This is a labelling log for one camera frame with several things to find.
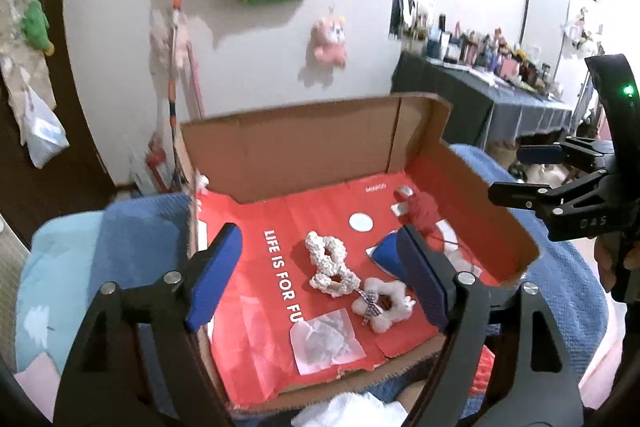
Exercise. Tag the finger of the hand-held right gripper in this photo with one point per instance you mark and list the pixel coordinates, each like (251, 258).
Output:
(542, 153)
(525, 196)

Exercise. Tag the table with grey cloth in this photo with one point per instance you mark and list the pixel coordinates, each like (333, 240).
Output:
(450, 97)

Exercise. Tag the dark wooden door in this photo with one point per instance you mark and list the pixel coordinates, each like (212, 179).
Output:
(65, 177)

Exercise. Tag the white crocheted scrunchie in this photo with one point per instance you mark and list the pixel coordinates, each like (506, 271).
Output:
(341, 251)

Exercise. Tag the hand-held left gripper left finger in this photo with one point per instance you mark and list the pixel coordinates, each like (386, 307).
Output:
(215, 277)

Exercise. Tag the green plush frog toy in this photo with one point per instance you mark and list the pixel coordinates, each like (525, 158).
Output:
(35, 22)

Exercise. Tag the row of cosmetic bottles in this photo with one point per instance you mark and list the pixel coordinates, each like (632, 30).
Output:
(480, 52)

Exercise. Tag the beige hanging door organiser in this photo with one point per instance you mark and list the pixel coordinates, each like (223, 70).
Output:
(20, 82)

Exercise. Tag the blue knitted blanket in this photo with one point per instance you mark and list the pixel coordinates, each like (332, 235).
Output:
(140, 232)

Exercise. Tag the pink stick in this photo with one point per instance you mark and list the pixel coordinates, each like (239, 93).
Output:
(195, 82)

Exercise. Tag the translucent sachet packet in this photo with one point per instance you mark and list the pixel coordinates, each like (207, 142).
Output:
(325, 342)

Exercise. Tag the red printed cardboard box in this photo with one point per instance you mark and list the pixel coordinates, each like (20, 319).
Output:
(300, 147)

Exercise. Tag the pink white plush toy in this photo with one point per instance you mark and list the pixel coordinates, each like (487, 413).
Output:
(330, 42)

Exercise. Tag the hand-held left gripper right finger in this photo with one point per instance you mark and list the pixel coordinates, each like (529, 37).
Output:
(425, 277)

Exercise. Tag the white hanging plush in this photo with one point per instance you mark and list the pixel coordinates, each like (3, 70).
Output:
(580, 32)

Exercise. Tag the light blue printed bedsheet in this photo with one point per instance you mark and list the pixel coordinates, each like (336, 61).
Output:
(55, 267)

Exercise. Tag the wall mirror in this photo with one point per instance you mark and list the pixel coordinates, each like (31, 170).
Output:
(400, 7)

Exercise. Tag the fluffy white scrunchie with bow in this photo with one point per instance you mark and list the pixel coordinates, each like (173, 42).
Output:
(400, 292)

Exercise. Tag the person's right hand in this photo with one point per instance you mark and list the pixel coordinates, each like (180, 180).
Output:
(603, 259)

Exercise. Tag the white wardrobe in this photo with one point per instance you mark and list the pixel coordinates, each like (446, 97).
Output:
(547, 17)

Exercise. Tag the clear plastic bag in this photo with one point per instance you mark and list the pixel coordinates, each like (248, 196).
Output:
(45, 132)

